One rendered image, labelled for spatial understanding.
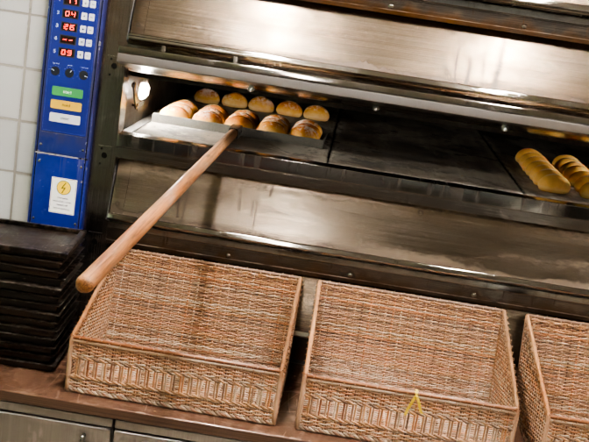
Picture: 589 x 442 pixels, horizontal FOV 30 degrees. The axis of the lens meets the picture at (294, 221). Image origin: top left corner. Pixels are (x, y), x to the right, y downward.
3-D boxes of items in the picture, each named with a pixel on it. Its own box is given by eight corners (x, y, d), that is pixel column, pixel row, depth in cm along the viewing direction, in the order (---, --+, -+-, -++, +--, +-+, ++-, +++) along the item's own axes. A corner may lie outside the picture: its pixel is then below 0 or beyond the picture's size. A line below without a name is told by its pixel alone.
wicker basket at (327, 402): (301, 366, 326) (315, 277, 320) (490, 396, 325) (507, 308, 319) (291, 431, 279) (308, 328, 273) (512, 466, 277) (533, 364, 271)
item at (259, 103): (246, 110, 411) (249, 96, 410) (248, 108, 418) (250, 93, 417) (273, 114, 411) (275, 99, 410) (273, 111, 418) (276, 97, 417)
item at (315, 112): (301, 118, 411) (303, 103, 410) (303, 117, 418) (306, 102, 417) (327, 123, 410) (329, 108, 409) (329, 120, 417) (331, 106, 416)
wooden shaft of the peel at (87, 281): (91, 296, 172) (93, 278, 171) (72, 293, 172) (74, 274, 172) (237, 139, 339) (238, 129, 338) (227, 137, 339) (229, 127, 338)
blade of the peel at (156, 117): (322, 148, 346) (323, 139, 345) (151, 121, 349) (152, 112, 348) (328, 132, 381) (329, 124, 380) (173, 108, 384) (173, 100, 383)
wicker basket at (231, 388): (105, 333, 329) (116, 244, 322) (291, 364, 326) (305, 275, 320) (60, 392, 281) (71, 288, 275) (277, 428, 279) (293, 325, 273)
